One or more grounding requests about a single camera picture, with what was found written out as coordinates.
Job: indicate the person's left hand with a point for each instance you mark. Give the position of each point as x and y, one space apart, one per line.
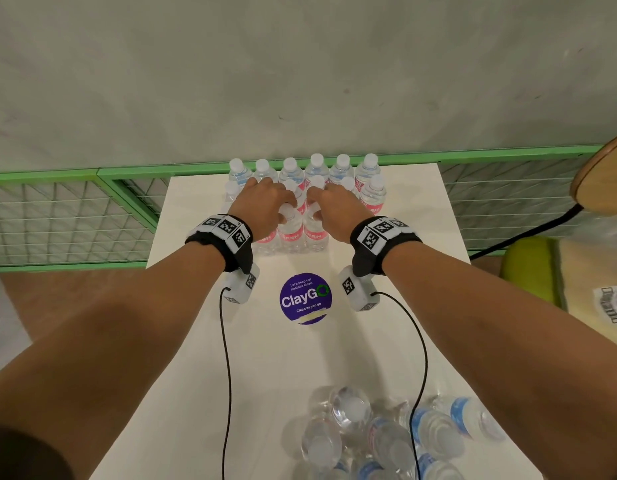
258 207

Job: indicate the person's right hand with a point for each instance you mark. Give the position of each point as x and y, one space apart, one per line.
341 209

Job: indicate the person's left fingers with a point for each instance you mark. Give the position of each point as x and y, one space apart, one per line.
282 200

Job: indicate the person's right fingers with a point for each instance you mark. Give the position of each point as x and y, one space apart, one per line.
317 195

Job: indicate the small pink-label plastic bottle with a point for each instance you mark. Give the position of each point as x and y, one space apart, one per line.
316 238
291 237

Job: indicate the person's right forearm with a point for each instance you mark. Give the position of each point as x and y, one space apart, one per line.
503 354

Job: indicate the person's left forearm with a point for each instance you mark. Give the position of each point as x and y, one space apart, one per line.
113 339

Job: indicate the group of pink-label water bottles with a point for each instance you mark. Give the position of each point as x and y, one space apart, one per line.
316 167

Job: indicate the black wristband with marker tags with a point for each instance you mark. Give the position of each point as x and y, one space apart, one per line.
236 244
368 254

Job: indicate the round purple sticker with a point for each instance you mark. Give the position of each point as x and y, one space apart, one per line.
305 297

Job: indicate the black stool leg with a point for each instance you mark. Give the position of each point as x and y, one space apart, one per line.
528 232

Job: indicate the green cushion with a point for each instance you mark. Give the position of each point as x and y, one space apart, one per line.
531 267

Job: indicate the pile of blue-label water bottles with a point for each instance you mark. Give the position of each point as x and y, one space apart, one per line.
388 434

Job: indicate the round wooden stool seat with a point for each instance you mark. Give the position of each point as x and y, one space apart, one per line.
606 179

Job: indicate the white printed label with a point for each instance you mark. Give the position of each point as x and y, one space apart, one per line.
612 304

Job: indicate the black shirt sleeve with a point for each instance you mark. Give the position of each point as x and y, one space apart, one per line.
23 457

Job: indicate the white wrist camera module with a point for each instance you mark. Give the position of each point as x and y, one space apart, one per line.
241 287
358 292

